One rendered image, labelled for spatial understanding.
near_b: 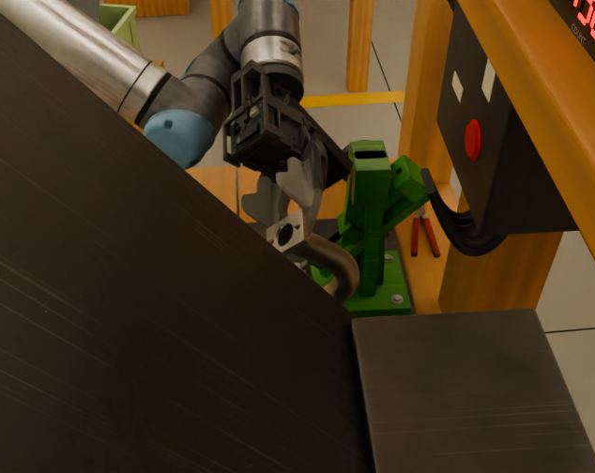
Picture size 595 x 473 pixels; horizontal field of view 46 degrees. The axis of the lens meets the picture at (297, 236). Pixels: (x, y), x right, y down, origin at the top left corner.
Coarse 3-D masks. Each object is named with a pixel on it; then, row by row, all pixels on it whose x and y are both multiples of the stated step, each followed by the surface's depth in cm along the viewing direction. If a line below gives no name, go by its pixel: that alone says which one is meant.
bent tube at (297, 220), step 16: (288, 224) 74; (304, 224) 71; (272, 240) 74; (288, 240) 75; (304, 240) 70; (320, 240) 74; (304, 256) 74; (320, 256) 74; (336, 256) 76; (352, 256) 79; (336, 272) 77; (352, 272) 78; (336, 288) 82; (352, 288) 81
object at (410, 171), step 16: (400, 160) 99; (400, 176) 97; (416, 176) 97; (400, 192) 97; (416, 192) 97; (384, 208) 101; (400, 208) 100; (416, 208) 99; (352, 224) 102; (384, 224) 101; (336, 240) 106; (352, 240) 104; (320, 272) 108
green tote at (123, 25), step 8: (104, 8) 175; (112, 8) 175; (120, 8) 175; (128, 8) 174; (104, 16) 177; (112, 16) 176; (120, 16) 176; (128, 16) 171; (104, 24) 179; (112, 24) 178; (120, 24) 167; (128, 24) 172; (112, 32) 165; (120, 32) 167; (128, 32) 173; (136, 32) 178; (128, 40) 173; (136, 40) 179; (136, 48) 179
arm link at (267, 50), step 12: (276, 36) 82; (252, 48) 82; (264, 48) 81; (276, 48) 81; (288, 48) 82; (240, 60) 84; (264, 60) 80; (276, 60) 80; (288, 60) 80; (300, 60) 83; (300, 72) 82
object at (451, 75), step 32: (448, 64) 64; (480, 64) 55; (448, 96) 65; (480, 96) 55; (448, 128) 65; (480, 128) 56; (512, 128) 50; (480, 160) 56; (512, 160) 52; (480, 192) 57; (512, 192) 54; (544, 192) 55; (480, 224) 57; (512, 224) 57; (544, 224) 57; (576, 224) 57
